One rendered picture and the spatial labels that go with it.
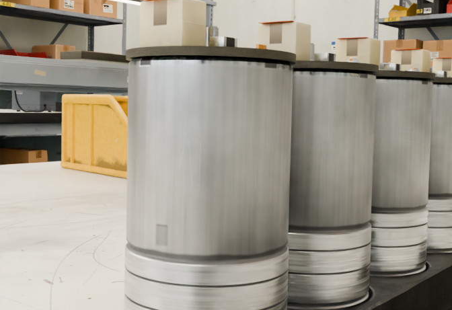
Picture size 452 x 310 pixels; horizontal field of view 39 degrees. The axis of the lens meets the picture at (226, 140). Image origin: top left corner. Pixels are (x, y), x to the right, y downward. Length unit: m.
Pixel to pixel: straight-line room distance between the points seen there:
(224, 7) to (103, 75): 3.55
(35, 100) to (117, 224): 2.60
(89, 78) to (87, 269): 2.70
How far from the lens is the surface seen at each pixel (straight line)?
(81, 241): 0.26
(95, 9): 5.11
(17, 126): 2.79
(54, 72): 2.81
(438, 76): 0.16
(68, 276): 0.21
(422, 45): 4.90
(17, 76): 2.71
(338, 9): 5.64
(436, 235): 0.16
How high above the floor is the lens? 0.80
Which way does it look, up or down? 3 degrees down
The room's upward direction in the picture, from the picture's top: 1 degrees clockwise
